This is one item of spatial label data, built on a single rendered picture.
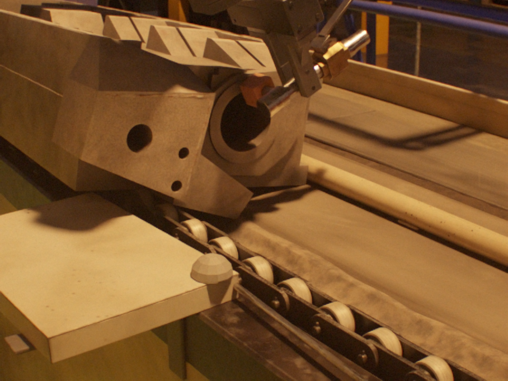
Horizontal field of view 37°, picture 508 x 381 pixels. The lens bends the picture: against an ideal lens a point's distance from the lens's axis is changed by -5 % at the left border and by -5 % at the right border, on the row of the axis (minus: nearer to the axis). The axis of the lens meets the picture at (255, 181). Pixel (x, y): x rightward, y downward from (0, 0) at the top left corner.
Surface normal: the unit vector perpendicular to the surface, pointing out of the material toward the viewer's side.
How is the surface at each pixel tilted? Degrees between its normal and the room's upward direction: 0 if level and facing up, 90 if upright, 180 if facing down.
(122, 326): 90
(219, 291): 90
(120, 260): 0
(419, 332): 43
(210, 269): 52
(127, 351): 90
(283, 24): 116
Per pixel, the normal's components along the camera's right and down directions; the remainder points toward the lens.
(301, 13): 0.58, 0.28
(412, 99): -0.81, 0.18
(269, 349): 0.01, -0.94
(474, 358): -0.57, -0.47
